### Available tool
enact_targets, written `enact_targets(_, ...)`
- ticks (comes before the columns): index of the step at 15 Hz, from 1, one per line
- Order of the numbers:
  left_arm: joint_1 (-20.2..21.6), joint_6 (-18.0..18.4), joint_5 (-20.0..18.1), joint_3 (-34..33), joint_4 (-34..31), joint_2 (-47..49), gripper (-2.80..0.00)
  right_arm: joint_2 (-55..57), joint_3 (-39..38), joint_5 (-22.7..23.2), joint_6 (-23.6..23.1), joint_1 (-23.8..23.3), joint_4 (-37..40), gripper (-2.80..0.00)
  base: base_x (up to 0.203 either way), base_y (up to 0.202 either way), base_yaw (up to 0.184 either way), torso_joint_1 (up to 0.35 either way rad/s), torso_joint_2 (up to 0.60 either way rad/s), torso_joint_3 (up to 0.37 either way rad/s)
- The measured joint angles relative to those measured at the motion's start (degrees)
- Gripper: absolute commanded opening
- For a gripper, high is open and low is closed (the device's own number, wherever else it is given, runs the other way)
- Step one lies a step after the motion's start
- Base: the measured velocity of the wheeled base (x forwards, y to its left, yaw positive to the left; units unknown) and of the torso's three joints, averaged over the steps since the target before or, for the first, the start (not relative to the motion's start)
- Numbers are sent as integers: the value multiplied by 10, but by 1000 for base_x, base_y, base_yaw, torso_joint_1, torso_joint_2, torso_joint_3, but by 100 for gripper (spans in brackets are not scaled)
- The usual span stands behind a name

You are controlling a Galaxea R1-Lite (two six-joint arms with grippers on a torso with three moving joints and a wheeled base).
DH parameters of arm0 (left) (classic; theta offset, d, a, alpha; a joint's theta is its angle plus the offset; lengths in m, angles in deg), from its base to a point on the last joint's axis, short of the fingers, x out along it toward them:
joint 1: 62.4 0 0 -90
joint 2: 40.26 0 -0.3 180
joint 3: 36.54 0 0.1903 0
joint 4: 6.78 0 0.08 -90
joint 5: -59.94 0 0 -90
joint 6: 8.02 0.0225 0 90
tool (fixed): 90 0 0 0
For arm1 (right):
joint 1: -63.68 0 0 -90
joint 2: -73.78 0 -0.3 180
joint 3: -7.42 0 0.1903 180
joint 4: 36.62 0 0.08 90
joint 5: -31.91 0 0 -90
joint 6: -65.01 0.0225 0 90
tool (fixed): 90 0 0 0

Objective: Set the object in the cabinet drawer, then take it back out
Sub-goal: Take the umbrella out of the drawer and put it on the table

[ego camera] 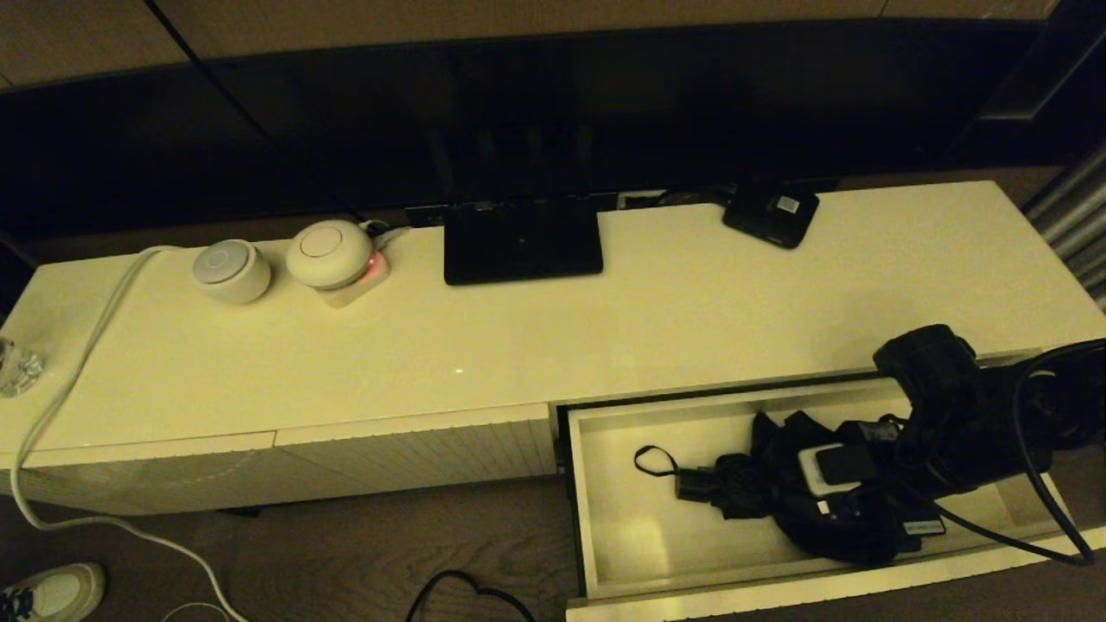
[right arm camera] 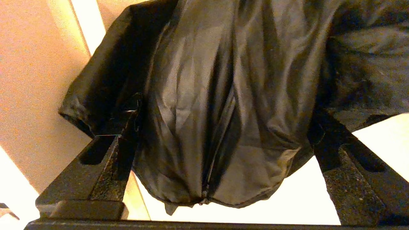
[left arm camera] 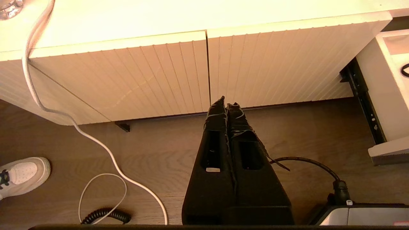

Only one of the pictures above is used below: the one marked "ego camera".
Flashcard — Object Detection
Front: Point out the black umbrella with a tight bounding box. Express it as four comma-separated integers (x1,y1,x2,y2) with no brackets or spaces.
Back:
635,410,925,567

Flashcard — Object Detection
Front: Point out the white fluted drawer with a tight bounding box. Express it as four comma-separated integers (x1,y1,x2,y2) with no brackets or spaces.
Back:
557,350,1106,622

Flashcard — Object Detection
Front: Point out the white TV cabinet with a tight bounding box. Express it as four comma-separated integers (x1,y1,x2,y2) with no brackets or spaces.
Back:
0,181,1106,517

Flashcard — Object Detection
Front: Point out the black set-top box with label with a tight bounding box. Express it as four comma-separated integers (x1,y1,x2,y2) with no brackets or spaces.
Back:
722,183,820,251

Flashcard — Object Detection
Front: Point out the grey pleated curtain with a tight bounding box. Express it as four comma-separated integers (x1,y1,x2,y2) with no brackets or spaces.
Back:
1024,147,1106,312

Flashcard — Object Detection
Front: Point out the white fluted cabinet front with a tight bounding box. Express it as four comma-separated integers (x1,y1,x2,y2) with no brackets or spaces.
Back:
275,403,561,500

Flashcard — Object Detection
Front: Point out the large black television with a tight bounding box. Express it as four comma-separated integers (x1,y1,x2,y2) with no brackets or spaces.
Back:
0,17,1068,241

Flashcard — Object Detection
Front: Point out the white power strip red light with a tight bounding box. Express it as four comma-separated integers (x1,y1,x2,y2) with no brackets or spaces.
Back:
318,251,391,309

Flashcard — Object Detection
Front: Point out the white dome-shaped device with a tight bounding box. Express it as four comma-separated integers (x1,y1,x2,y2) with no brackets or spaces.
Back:
285,219,374,290

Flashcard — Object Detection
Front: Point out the small white round speaker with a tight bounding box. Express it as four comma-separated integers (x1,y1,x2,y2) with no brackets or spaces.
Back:
191,239,272,305

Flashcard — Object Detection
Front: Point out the white smooth cabinet front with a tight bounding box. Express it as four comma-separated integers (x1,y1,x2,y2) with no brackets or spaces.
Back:
0,430,381,517

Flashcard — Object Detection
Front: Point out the white sneaker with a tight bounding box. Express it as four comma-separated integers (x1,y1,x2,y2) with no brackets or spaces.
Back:
0,563,106,622

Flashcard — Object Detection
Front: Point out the clear glass object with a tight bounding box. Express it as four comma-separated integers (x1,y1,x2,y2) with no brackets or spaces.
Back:
0,337,44,398

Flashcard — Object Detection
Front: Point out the thin black camera cable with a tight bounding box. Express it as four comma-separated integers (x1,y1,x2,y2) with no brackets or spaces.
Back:
899,488,1068,562

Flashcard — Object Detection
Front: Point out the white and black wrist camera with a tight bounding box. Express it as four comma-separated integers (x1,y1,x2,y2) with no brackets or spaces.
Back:
797,442,880,498

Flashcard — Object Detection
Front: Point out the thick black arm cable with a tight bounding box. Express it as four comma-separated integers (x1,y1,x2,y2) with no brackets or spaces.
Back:
1009,339,1106,568

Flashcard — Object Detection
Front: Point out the black looped floor cable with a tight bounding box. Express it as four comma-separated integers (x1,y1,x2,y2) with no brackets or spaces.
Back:
406,569,537,622

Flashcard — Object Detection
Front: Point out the black television base plate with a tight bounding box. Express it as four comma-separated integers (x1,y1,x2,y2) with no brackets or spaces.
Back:
443,197,604,286

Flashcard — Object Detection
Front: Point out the white plug with cord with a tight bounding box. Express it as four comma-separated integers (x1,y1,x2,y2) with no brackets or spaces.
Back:
361,219,417,249

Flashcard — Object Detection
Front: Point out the long white power cable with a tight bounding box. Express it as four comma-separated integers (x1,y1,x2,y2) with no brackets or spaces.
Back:
9,245,251,622

